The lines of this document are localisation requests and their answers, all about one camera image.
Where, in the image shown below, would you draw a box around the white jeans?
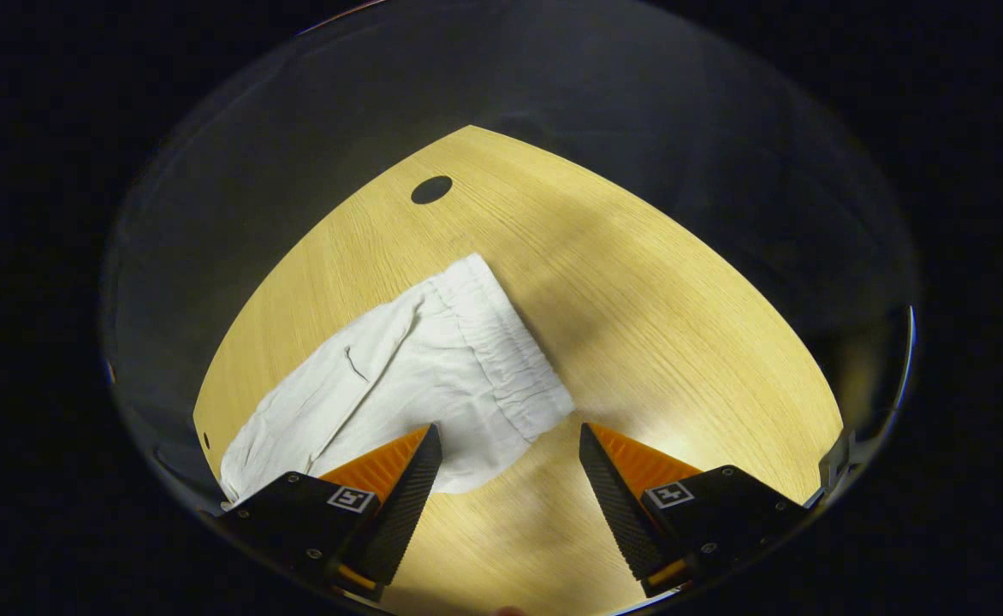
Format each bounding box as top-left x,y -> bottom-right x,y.
218,252 -> 576,507

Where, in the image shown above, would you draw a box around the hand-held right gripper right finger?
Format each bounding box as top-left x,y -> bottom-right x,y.
578,421 -> 812,599

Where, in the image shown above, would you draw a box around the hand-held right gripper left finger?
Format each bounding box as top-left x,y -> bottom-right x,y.
215,423 -> 444,600

